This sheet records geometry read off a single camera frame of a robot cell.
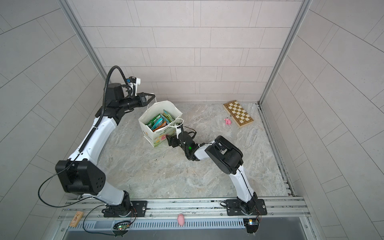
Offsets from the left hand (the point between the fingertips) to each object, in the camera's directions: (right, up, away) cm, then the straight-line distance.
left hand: (157, 94), depth 73 cm
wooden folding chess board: (+50, -12, +32) cm, 60 cm away
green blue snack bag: (+2, -11, +18) cm, 21 cm away
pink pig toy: (+41, -15, +31) cm, 53 cm away
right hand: (+3, -24, +20) cm, 31 cm away
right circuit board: (+45, -61, -5) cm, 76 cm away
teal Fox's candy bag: (-3, -15, +15) cm, 21 cm away
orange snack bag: (-1, -16, +16) cm, 23 cm away
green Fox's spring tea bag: (-8, -16, +13) cm, 21 cm away
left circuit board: (-12, -59, -9) cm, 61 cm away
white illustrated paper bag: (-3, -23, +7) cm, 25 cm away
